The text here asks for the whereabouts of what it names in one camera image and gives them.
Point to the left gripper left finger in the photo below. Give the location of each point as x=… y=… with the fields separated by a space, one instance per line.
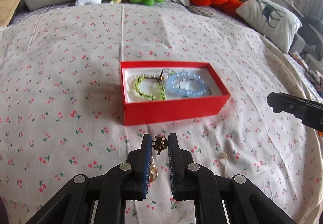
x=128 y=181

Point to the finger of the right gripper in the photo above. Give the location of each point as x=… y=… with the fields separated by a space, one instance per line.
x=298 y=107

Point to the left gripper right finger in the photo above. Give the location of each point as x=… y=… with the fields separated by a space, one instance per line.
x=193 y=182

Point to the small gold stud earring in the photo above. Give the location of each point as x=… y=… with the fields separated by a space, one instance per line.
x=224 y=155

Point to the grey office chair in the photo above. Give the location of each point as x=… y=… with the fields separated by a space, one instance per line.
x=308 y=39

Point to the deer print pillow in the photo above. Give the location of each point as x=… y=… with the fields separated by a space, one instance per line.
x=273 y=21

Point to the red OnePlus box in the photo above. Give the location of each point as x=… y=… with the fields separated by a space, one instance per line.
x=162 y=91

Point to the cherry print bed sheet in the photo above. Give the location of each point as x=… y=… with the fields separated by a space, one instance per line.
x=61 y=102

